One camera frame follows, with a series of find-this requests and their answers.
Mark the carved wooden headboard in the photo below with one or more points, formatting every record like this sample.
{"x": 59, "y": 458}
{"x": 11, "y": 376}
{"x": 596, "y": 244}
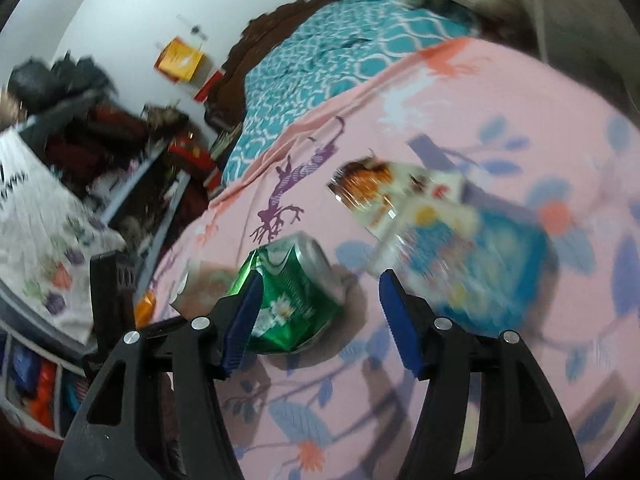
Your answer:
{"x": 235, "y": 75}

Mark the red gift bag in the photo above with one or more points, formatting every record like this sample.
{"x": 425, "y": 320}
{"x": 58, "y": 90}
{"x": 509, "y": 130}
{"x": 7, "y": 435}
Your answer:
{"x": 192, "y": 155}

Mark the red yellow wall calendar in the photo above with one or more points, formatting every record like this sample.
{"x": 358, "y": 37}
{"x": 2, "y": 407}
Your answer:
{"x": 177, "y": 57}

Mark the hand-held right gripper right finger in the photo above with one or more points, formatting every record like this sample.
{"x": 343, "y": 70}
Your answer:
{"x": 400, "y": 320}

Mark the dark and red clothes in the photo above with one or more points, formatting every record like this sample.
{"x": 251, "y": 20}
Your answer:
{"x": 75, "y": 140}

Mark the orange brown snack wrapper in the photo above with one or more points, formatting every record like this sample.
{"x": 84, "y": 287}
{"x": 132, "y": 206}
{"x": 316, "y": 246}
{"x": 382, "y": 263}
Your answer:
{"x": 370, "y": 185}

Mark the crushed green can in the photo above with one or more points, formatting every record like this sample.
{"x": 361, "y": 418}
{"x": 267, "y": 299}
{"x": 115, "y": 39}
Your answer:
{"x": 295, "y": 290}

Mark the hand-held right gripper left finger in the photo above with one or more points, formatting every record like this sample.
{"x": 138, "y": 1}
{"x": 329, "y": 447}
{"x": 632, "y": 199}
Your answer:
{"x": 245, "y": 320}

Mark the grey metal shelf rack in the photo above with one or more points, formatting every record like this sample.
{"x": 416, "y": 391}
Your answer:
{"x": 135, "y": 180}

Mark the teal patterned quilt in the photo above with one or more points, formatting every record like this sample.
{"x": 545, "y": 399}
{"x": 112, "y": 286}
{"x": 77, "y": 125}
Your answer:
{"x": 325, "y": 60}

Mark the fabric storage organizer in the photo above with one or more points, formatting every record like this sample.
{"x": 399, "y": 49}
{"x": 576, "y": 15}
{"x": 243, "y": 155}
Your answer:
{"x": 35, "y": 390}

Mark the pink printed blanket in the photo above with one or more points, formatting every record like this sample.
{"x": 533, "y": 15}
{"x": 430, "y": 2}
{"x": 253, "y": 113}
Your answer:
{"x": 450, "y": 125}

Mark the white floral cloth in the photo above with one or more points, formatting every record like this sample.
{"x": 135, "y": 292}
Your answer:
{"x": 40, "y": 220}

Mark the brown handbag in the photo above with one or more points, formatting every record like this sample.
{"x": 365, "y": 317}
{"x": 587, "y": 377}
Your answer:
{"x": 165, "y": 115}

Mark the blue tissue packet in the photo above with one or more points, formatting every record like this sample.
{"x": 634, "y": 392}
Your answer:
{"x": 475, "y": 270}

